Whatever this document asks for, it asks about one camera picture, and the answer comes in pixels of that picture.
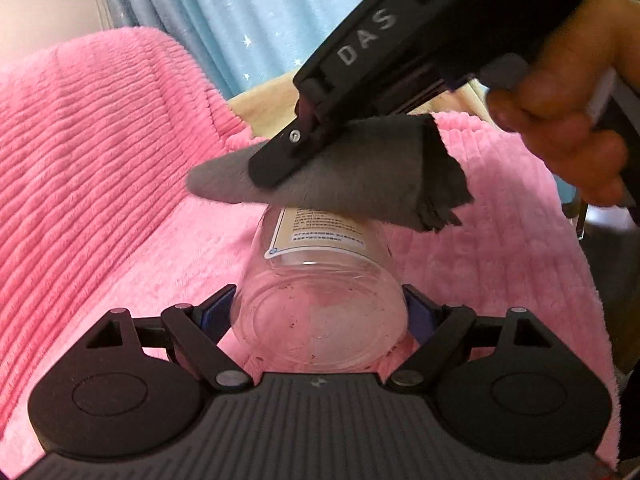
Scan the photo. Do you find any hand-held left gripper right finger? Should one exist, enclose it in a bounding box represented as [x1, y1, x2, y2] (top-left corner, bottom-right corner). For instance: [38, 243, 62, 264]
[385, 284, 554, 393]

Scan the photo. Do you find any blue star-print curtain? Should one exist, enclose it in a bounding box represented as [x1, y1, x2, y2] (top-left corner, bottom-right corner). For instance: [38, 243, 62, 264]
[89, 0, 418, 100]

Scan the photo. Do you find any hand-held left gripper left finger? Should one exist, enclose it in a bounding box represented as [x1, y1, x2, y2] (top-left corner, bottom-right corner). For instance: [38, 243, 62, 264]
[85, 284, 253, 394]

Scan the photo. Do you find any pink ribbed fleece blanket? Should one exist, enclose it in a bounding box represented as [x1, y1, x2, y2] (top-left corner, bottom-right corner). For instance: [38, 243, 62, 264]
[0, 26, 621, 461]

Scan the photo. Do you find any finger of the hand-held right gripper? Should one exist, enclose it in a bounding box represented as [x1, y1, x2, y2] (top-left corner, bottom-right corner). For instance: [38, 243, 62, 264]
[248, 109, 352, 192]

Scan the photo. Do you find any person's right hand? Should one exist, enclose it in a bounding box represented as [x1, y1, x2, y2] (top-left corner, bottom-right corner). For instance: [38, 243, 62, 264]
[486, 0, 640, 207]

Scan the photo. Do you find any grey cleaning cloth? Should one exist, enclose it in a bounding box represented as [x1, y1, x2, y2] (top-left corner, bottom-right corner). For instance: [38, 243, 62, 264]
[186, 112, 475, 234]

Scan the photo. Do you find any clear plastic jar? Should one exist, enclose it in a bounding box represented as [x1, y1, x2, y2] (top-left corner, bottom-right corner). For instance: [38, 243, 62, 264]
[230, 204, 409, 374]

